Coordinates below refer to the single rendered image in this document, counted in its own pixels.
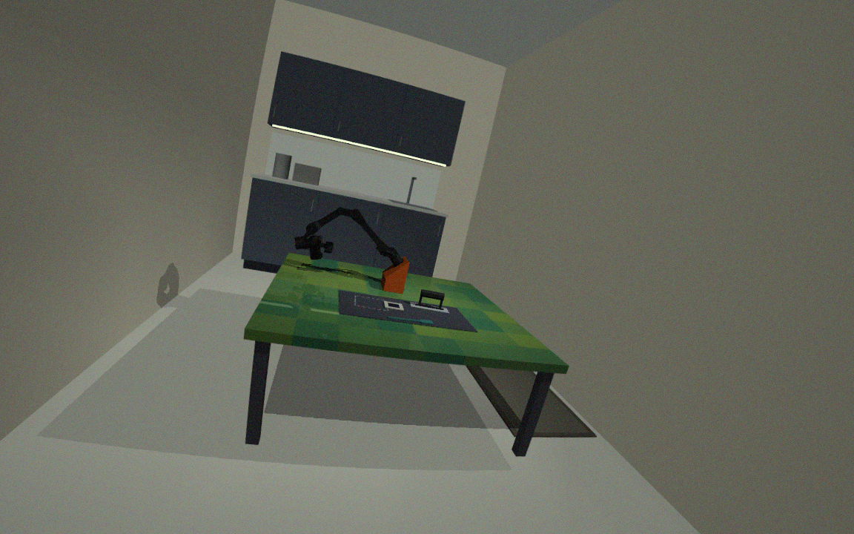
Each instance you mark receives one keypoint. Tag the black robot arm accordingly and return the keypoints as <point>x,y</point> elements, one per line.
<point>312,228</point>

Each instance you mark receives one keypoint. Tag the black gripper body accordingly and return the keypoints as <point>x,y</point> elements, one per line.
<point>328,246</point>

